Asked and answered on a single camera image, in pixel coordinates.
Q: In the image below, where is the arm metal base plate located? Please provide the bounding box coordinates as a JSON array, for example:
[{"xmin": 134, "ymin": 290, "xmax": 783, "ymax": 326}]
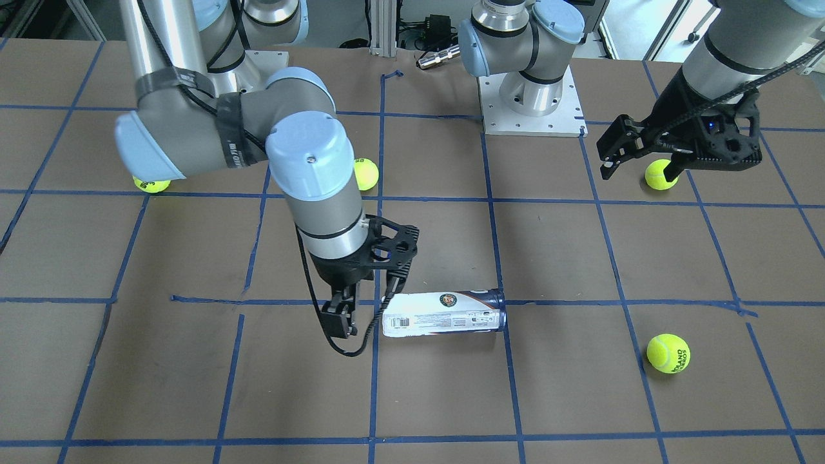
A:
[
  {"xmin": 244, "ymin": 50, "xmax": 291, "ymax": 86},
  {"xmin": 478, "ymin": 68, "xmax": 588, "ymax": 137}
]

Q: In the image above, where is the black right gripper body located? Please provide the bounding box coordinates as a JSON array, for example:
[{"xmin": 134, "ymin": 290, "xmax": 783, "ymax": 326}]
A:
[{"xmin": 307, "ymin": 215, "xmax": 420, "ymax": 294}]

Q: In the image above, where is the aluminium frame post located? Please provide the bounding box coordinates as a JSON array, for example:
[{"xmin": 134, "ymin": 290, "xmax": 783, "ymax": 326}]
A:
[{"xmin": 367, "ymin": 0, "xmax": 398, "ymax": 58}]

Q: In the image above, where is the black power adapter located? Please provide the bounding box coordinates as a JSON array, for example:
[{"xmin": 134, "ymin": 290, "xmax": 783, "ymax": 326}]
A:
[{"xmin": 416, "ymin": 14, "xmax": 452, "ymax": 45}]

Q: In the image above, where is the silver metal cylinder plug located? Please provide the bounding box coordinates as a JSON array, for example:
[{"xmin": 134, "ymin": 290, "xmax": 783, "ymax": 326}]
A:
[{"xmin": 416, "ymin": 44, "xmax": 460, "ymax": 70}]

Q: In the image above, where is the near yellow tennis ball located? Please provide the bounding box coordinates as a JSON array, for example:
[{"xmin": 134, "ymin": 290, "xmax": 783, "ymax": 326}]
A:
[{"xmin": 646, "ymin": 334, "xmax": 692, "ymax": 374}]

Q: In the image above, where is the centre yellow tennis ball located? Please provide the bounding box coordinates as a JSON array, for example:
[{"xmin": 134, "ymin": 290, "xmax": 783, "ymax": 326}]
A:
[{"xmin": 354, "ymin": 158, "xmax": 380, "ymax": 191}]

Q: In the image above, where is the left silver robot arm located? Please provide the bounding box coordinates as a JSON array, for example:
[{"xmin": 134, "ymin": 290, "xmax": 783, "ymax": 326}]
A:
[{"xmin": 458, "ymin": 1, "xmax": 823, "ymax": 181}]

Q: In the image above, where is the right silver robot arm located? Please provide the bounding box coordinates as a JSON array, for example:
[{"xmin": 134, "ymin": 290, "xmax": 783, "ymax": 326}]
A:
[{"xmin": 115, "ymin": 1, "xmax": 418, "ymax": 338}]

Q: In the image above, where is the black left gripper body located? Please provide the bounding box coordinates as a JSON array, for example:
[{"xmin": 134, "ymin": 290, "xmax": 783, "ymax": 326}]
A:
[{"xmin": 645, "ymin": 70, "xmax": 762, "ymax": 171}]

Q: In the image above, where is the far yellow tennis ball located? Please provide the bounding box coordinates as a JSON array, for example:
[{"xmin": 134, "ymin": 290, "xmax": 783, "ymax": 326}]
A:
[
  {"xmin": 643, "ymin": 159, "xmax": 679, "ymax": 191},
  {"xmin": 132, "ymin": 176, "xmax": 171, "ymax": 194}
]

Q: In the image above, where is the black braided cable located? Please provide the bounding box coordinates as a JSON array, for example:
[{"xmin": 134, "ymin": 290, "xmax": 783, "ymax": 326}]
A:
[{"xmin": 635, "ymin": 39, "xmax": 825, "ymax": 152}]

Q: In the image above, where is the white blue tennis ball can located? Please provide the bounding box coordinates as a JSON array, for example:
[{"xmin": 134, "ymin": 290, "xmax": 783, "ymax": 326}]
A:
[{"xmin": 381, "ymin": 288, "xmax": 507, "ymax": 338}]

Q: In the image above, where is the yellow tennis ball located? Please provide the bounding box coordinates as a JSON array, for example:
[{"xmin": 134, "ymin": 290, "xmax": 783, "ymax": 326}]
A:
[
  {"xmin": 643, "ymin": 159, "xmax": 679, "ymax": 191},
  {"xmin": 646, "ymin": 334, "xmax": 692, "ymax": 374},
  {"xmin": 132, "ymin": 176, "xmax": 171, "ymax": 194},
  {"xmin": 354, "ymin": 158, "xmax": 380, "ymax": 191}
]

